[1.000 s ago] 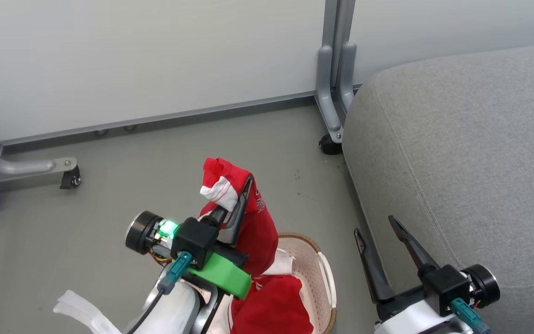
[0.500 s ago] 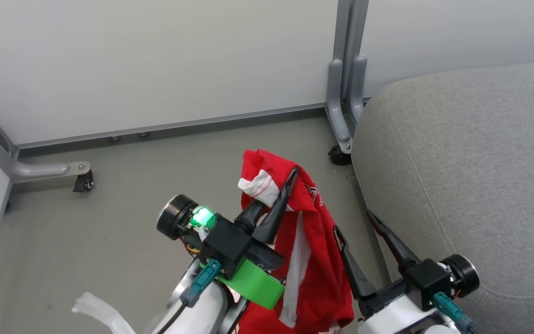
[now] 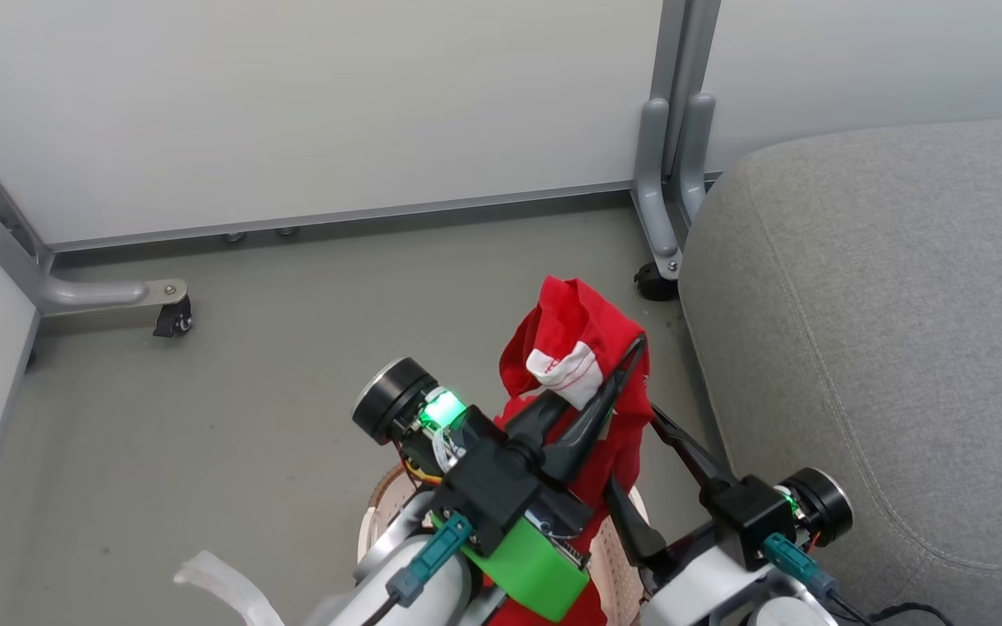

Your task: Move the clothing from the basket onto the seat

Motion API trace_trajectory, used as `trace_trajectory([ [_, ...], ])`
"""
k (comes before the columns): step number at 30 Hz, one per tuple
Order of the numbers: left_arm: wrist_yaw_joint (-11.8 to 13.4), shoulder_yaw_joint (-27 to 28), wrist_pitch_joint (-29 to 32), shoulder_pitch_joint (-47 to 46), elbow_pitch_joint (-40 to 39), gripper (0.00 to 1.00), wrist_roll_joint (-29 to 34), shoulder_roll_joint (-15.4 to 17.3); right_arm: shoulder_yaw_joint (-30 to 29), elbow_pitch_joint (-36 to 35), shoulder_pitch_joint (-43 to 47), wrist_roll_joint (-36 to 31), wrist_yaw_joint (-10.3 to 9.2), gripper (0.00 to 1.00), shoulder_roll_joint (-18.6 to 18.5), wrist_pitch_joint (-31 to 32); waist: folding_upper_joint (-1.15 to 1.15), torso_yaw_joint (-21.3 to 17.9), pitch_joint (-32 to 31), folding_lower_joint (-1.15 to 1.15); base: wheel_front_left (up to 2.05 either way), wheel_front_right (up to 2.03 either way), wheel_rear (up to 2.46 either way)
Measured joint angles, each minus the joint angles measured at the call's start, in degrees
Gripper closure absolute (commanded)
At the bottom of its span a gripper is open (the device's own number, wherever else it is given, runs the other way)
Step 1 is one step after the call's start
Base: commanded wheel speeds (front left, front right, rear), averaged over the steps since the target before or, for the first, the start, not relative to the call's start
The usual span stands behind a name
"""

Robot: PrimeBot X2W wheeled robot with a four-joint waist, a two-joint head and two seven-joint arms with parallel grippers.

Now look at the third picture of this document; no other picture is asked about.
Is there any grey partition bottom rail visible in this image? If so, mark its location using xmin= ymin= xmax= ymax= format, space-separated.
xmin=47 ymin=180 xmax=638 ymax=255

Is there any grey fabric sofa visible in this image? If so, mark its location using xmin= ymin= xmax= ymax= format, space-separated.
xmin=678 ymin=116 xmax=1002 ymax=626

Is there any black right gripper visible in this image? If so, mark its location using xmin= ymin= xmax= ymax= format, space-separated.
xmin=604 ymin=405 xmax=799 ymax=572

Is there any translucent white plastic strip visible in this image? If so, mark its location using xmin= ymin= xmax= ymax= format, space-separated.
xmin=174 ymin=550 xmax=286 ymax=626

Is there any red garment with white print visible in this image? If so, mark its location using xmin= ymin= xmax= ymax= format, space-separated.
xmin=484 ymin=276 xmax=655 ymax=626

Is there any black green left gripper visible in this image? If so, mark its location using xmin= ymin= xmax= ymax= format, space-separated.
xmin=430 ymin=335 xmax=647 ymax=623

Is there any cream perforated laundry basket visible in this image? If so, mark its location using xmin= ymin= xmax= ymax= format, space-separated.
xmin=357 ymin=461 xmax=650 ymax=626

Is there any grey partition foot bar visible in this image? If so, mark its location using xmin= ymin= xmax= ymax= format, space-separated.
xmin=0 ymin=213 xmax=189 ymax=316
xmin=631 ymin=94 xmax=718 ymax=280

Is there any black caster wheel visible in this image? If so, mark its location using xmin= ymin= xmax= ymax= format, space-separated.
xmin=152 ymin=296 xmax=195 ymax=339
xmin=634 ymin=263 xmax=681 ymax=303

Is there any grey partition upright post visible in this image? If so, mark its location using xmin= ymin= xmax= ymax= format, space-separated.
xmin=651 ymin=0 xmax=723 ymax=179

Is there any teal plug black cable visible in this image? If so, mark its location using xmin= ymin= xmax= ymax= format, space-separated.
xmin=360 ymin=511 xmax=475 ymax=626
xmin=762 ymin=532 xmax=957 ymax=626

